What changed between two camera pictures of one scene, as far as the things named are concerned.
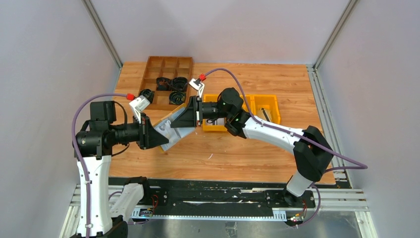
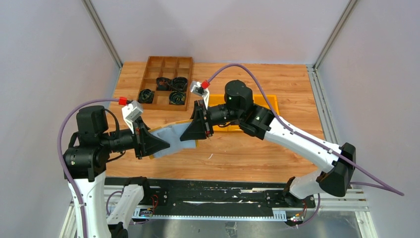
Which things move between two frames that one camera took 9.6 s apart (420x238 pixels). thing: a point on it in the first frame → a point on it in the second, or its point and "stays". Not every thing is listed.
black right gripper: [192, 116] → [197, 129]
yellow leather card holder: [179, 109] → [171, 134]
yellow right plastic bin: [265, 107] stays
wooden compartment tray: [171, 67] stays
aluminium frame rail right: [328, 126] stays
